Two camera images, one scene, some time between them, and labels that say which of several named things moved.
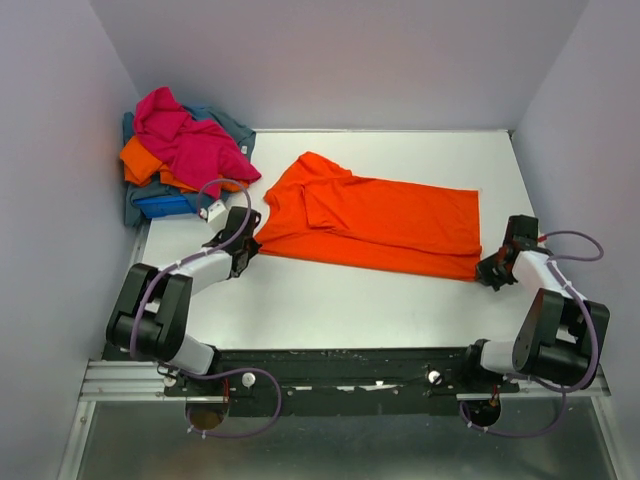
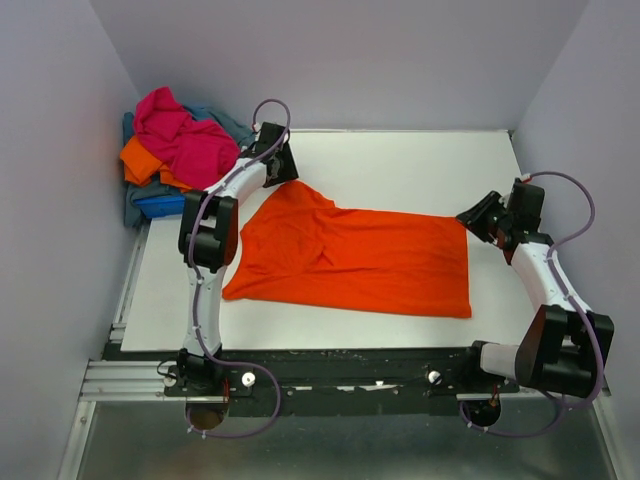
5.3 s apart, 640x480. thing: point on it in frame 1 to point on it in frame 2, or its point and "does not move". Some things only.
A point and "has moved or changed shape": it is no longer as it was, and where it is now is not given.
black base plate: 341,381 does not move
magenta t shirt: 201,152 does not move
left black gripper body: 252,247 to 276,158
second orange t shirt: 140,168 does not move
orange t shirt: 319,212 has moved or changed shape
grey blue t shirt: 245,138 does not move
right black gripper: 484,270 to 473,217
